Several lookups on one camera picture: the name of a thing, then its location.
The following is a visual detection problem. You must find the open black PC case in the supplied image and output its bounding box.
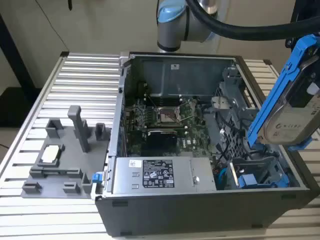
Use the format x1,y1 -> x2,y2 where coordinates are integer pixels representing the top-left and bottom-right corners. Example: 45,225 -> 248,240
94,51 -> 320,237

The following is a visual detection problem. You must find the blue wire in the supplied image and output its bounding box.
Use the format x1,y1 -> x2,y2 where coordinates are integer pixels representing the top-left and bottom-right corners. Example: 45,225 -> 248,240
215,166 -> 228,190

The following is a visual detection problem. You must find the black disk wire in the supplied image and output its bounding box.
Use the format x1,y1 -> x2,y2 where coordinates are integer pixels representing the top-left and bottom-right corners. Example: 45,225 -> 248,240
215,109 -> 253,163

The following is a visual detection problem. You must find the black graphics card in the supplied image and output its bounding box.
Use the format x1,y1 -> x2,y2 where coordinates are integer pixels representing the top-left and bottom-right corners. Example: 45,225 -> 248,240
141,128 -> 186,157

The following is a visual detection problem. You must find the disk bay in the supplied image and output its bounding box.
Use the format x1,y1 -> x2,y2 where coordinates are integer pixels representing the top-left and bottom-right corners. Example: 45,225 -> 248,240
229,149 -> 292,189

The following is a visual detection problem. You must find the blue case latch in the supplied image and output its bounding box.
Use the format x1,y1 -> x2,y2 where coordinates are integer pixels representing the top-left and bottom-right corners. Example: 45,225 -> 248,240
91,172 -> 104,185

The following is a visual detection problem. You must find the grey parts rack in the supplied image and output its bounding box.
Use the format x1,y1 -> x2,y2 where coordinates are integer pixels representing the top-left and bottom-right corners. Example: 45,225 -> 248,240
21,104 -> 112,200

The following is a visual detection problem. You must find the thin wall cable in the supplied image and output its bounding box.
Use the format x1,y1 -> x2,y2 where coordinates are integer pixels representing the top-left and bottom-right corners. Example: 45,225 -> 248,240
34,0 -> 70,53

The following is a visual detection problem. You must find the CPU chip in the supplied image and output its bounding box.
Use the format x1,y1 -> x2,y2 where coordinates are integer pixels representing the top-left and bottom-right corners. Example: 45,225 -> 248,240
41,145 -> 61,163

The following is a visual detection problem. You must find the CPU socket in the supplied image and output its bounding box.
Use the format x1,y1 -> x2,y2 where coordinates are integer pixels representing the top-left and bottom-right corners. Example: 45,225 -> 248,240
154,106 -> 183,125

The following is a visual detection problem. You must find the green motherboard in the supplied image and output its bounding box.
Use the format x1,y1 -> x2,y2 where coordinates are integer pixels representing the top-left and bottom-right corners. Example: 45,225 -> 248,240
124,97 -> 219,158

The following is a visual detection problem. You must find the hard disk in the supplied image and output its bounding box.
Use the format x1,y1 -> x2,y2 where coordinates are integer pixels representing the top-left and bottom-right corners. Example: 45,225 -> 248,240
247,34 -> 320,153

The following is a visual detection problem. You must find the black furniture frame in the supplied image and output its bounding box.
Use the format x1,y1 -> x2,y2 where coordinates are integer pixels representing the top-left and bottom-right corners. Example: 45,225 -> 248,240
0,12 -> 45,129

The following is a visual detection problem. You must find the silver power supply unit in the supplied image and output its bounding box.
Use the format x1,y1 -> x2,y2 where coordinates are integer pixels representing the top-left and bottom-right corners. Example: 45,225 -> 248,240
111,156 -> 217,195

